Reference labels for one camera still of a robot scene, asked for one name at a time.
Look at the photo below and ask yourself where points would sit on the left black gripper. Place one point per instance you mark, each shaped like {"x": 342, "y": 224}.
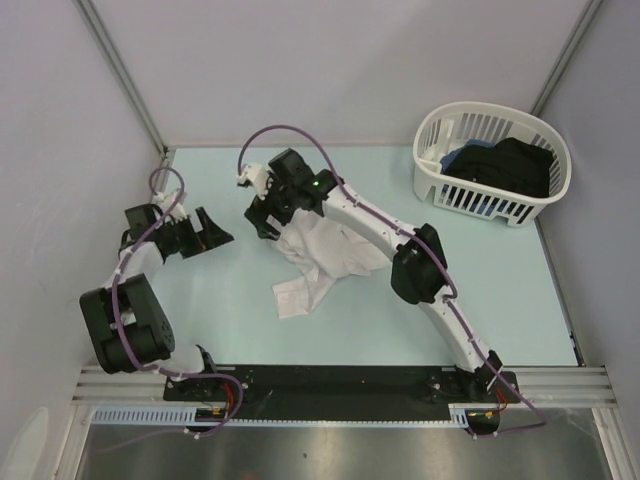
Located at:
{"x": 210, "y": 237}

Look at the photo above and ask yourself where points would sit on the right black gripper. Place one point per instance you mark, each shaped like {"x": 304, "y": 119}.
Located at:
{"x": 262, "y": 209}

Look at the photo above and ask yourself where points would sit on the white long sleeve shirt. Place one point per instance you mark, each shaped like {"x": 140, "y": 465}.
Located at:
{"x": 323, "y": 251}

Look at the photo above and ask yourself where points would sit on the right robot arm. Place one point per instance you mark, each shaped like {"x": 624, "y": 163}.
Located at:
{"x": 419, "y": 272}

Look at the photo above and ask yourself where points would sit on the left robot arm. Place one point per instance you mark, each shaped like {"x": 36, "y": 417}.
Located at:
{"x": 124, "y": 318}

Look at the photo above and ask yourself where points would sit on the blue shirt in basket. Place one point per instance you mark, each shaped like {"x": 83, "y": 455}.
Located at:
{"x": 456, "y": 160}

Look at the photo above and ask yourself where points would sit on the white plastic laundry basket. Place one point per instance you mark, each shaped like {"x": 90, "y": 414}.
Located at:
{"x": 451, "y": 126}

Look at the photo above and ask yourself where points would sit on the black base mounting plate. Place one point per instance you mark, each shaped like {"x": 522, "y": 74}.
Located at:
{"x": 357, "y": 393}

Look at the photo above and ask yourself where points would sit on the black shirt in basket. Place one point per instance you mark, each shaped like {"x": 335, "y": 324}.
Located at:
{"x": 510, "y": 165}

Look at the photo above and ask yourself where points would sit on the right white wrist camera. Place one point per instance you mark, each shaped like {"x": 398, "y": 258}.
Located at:
{"x": 256, "y": 176}

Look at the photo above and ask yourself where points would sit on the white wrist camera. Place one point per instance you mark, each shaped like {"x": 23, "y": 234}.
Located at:
{"x": 256, "y": 176}
{"x": 170, "y": 204}

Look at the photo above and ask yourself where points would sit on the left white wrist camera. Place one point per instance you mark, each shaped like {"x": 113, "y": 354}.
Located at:
{"x": 170, "y": 204}

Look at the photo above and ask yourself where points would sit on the blue slotted cable duct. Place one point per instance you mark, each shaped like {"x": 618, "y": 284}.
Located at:
{"x": 144, "y": 415}

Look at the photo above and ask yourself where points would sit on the left aluminium corner post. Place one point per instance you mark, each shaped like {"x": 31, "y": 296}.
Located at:
{"x": 115, "y": 62}

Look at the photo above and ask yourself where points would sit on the aluminium corner post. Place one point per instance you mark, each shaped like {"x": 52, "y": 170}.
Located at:
{"x": 115, "y": 62}
{"x": 578, "y": 33}

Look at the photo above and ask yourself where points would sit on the aluminium frame rail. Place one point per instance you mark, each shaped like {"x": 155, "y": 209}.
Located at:
{"x": 545, "y": 387}

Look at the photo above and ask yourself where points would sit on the right aluminium corner post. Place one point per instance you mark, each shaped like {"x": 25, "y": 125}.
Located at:
{"x": 578, "y": 33}

